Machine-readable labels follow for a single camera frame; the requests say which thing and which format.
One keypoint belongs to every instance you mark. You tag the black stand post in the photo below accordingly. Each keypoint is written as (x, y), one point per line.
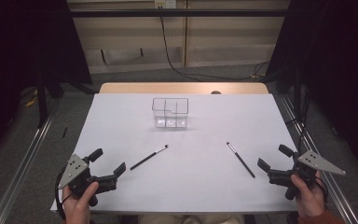
(42, 99)
(297, 90)

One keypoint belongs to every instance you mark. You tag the black makeup brush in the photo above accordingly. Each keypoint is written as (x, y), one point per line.
(149, 157)

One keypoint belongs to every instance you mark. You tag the metal floor rail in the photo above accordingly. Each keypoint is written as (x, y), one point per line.
(21, 174)
(343, 205)

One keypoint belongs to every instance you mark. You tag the black pen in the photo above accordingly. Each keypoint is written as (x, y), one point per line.
(240, 160)

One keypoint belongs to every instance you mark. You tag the white table mat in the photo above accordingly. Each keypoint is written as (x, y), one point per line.
(183, 186)

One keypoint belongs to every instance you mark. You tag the white wall socket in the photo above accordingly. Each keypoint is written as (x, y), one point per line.
(165, 3)

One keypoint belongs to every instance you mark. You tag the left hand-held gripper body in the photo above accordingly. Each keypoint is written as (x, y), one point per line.
(73, 169)

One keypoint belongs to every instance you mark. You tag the black curtain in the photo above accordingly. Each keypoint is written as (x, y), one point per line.
(338, 46)
(18, 46)

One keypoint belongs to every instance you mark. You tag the person's left hand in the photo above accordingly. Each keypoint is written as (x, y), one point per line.
(77, 208)

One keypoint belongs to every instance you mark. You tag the person's right hand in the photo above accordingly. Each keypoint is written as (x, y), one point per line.
(310, 199)

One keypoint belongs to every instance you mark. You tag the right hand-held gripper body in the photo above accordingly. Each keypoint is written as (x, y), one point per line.
(318, 163)

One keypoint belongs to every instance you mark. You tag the black horizontal bar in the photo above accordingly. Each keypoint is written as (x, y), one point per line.
(199, 13)

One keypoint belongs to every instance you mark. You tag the clear plastic organizer box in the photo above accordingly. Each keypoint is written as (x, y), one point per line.
(170, 119)

